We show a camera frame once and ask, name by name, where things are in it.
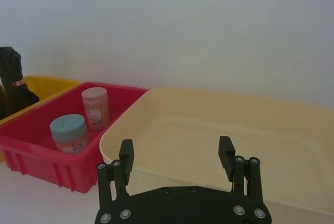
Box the yellow plastic bin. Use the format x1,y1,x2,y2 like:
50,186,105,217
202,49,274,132
0,75,81,163

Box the jar with pink lid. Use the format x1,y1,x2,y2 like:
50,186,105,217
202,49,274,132
81,87,110,131

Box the cream plastic tub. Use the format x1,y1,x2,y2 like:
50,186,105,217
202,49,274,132
99,87,334,216

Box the jar with blue lid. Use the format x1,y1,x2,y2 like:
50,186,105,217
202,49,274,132
49,114,90,156

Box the red plastic bin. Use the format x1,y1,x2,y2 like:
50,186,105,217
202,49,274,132
0,81,150,194

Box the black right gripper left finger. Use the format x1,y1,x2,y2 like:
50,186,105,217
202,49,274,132
96,139,135,209

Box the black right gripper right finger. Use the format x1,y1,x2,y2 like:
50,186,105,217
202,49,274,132
218,136,265,205

